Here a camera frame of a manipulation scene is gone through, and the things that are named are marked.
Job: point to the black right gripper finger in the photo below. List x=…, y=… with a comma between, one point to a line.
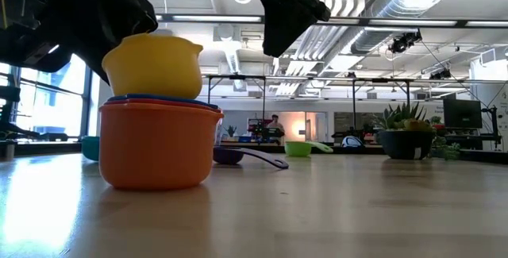
x=285, y=35

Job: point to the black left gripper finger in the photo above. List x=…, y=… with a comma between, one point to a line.
x=97, y=67

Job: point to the yellow measuring cup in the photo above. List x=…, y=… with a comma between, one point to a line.
x=152, y=65

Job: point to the teal measuring cup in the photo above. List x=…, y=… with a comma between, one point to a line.
x=91, y=149

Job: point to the orange measuring cup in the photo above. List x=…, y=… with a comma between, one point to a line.
x=158, y=147

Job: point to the green measuring cup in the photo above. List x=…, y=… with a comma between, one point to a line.
x=297, y=149

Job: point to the purple measuring cup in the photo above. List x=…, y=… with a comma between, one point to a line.
x=230, y=155

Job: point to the person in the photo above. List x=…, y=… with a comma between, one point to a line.
x=275, y=125

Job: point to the white and blue helmet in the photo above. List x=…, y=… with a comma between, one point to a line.
x=351, y=142

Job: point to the potted succulent plant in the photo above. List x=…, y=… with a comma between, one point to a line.
x=405, y=143

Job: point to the black monitor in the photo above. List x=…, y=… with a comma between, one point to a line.
x=462, y=113

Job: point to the silver ceiling duct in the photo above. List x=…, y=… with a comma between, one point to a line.
x=397, y=8

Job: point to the black ceiling camera rig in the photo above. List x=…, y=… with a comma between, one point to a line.
x=405, y=41

